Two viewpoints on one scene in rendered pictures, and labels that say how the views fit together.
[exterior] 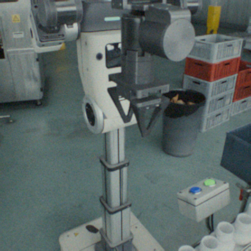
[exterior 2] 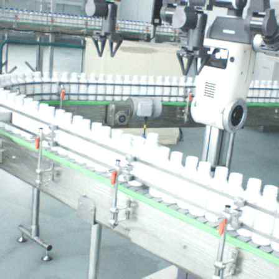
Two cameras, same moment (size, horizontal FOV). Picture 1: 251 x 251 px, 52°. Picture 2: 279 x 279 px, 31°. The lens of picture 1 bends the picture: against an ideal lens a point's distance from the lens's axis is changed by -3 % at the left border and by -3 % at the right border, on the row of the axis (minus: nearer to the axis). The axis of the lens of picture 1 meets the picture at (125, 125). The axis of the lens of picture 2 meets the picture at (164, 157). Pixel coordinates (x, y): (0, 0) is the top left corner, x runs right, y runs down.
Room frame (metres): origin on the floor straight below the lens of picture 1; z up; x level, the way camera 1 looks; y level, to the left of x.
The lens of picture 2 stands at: (0.13, -2.03, 1.59)
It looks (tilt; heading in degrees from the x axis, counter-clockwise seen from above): 16 degrees down; 73
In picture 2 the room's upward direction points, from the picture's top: 7 degrees clockwise
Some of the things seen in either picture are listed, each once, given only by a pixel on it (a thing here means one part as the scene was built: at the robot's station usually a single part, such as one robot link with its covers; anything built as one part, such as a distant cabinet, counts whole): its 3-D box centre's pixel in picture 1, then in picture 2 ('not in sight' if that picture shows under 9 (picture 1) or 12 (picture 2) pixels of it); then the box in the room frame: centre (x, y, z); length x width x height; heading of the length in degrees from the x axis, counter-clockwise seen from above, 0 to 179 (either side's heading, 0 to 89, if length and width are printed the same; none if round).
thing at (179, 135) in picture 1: (181, 124); not in sight; (2.50, -0.59, 0.32); 0.45 x 0.45 x 0.64
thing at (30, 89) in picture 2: not in sight; (28, 86); (0.16, 0.98, 1.08); 0.06 x 0.06 x 0.17
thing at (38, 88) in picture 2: not in sight; (37, 86); (0.21, 1.01, 1.08); 0.06 x 0.06 x 0.17
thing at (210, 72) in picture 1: (212, 65); not in sight; (3.21, -1.08, 0.78); 0.61 x 0.41 x 0.22; 128
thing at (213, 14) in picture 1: (213, 21); not in sight; (10.51, -3.34, 0.55); 0.40 x 0.40 x 1.10; 32
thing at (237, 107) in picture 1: (232, 101); not in sight; (3.65, -1.62, 0.11); 0.61 x 0.41 x 0.22; 124
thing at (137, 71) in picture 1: (137, 68); (108, 27); (0.44, -0.02, 1.51); 0.10 x 0.07 x 0.07; 32
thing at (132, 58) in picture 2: not in sight; (132, 92); (1.43, 3.92, 0.59); 1.10 x 0.62 x 1.18; 14
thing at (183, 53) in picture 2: not in sight; (189, 61); (0.66, -0.41, 1.44); 0.07 x 0.07 x 0.09; 31
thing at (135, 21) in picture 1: (140, 32); (108, 10); (0.44, -0.02, 1.57); 0.07 x 0.06 x 0.07; 32
